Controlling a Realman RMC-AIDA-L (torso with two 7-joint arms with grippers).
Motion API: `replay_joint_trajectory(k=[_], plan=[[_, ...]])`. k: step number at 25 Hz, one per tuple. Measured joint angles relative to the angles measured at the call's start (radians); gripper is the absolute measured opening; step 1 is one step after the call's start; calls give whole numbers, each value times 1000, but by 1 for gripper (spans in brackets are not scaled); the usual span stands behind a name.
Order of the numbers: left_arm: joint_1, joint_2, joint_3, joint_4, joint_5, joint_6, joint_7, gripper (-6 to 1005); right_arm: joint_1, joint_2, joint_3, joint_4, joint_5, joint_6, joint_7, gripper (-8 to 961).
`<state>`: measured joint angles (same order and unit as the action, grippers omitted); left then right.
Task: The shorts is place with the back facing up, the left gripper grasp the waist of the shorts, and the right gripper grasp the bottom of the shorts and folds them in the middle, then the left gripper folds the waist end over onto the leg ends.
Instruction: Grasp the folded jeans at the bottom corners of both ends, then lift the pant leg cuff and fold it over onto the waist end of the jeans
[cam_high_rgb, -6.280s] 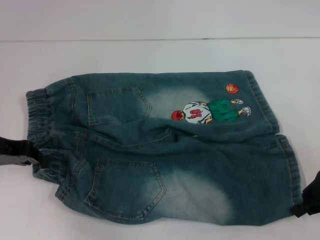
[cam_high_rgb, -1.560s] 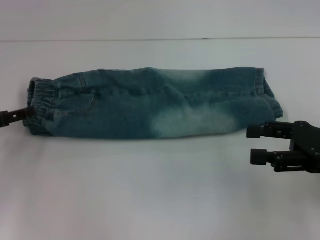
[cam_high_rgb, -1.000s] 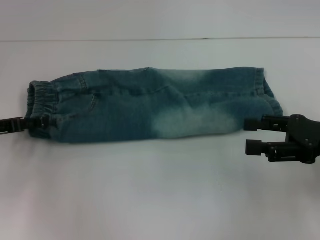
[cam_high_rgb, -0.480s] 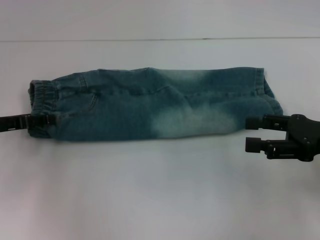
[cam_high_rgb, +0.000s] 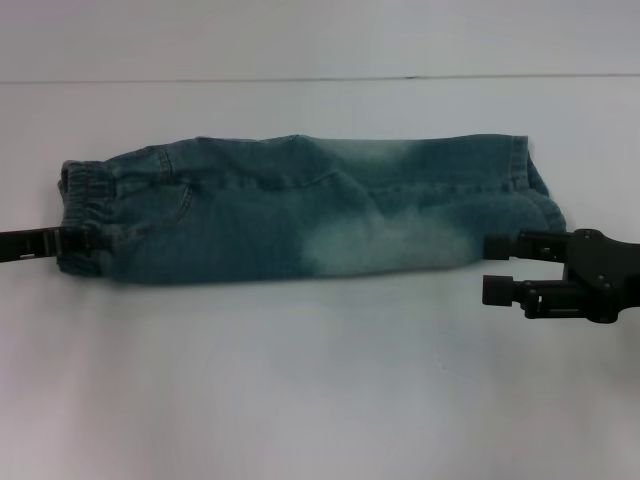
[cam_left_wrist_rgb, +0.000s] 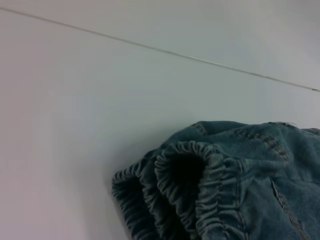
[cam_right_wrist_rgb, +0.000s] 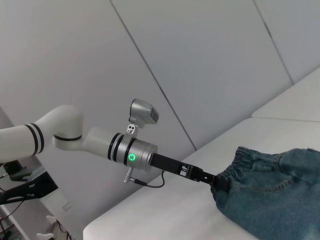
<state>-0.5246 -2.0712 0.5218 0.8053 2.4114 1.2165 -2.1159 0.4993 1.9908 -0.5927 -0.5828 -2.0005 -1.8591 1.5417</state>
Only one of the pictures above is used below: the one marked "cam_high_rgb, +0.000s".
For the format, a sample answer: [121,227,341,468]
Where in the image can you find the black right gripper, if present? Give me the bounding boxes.
[481,227,640,327]

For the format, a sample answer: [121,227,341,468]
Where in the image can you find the blue denim shorts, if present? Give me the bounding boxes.
[57,132,569,287]

